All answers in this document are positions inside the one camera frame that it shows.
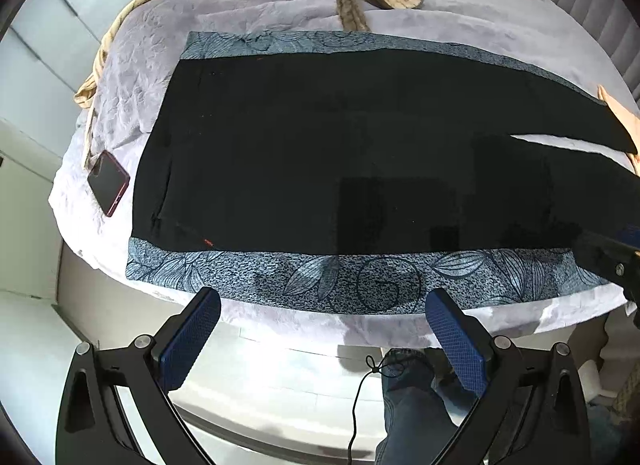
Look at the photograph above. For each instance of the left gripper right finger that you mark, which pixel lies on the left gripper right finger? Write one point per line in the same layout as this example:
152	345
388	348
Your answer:
529	406

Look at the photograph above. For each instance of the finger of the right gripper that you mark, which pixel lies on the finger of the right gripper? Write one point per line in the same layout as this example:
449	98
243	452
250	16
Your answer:
630	235
608	258

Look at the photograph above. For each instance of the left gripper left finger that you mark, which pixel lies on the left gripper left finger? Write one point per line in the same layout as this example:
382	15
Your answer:
92	424

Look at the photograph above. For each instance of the black pants with patterned trim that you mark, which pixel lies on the black pants with patterned trim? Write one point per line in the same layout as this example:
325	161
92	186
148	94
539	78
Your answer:
451	170

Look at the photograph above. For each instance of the peach folded cloth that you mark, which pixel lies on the peach folded cloth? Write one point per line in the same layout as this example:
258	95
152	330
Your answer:
629	121

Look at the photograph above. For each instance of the person's jeans leg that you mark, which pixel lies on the person's jeans leg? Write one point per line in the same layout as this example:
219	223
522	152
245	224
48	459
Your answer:
418	386

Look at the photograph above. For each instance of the red smartphone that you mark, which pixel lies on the red smartphone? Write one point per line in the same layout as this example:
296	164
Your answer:
108	181

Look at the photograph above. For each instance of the grey padded headboard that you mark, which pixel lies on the grey padded headboard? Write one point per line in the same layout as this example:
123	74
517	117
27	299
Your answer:
614	27

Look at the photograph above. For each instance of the lavender embossed bed blanket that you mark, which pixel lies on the lavender embossed bed blanket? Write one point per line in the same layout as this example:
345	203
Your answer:
310	296

